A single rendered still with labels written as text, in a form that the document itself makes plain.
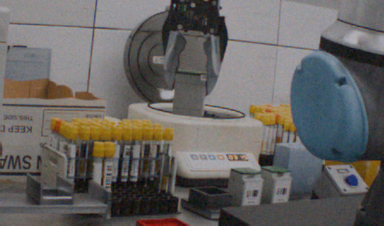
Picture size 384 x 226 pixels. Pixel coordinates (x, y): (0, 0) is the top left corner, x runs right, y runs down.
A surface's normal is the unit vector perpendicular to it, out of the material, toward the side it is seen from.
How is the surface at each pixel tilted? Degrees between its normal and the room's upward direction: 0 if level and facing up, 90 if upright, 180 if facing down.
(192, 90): 90
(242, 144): 90
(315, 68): 97
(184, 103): 90
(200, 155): 25
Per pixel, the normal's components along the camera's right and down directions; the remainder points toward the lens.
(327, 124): -0.92, 0.09
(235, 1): 0.47, 0.15
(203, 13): -0.15, 0.11
